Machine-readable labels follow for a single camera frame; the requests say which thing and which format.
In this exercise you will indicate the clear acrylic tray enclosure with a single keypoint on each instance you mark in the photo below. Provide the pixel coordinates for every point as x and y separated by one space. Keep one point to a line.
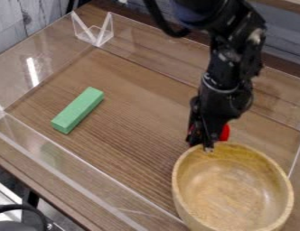
105 173

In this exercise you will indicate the green rectangular block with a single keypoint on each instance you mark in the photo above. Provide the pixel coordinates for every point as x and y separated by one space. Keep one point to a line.
77 110

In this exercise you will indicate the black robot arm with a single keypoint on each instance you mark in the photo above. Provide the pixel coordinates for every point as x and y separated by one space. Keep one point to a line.
237 31

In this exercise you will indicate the wooden oval bowl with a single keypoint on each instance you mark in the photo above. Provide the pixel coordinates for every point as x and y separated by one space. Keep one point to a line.
230 190

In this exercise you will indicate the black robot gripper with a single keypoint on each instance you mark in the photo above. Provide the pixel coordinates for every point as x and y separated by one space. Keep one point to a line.
213 108

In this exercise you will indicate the red toy strawberry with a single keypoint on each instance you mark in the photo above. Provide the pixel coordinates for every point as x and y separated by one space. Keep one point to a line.
225 133

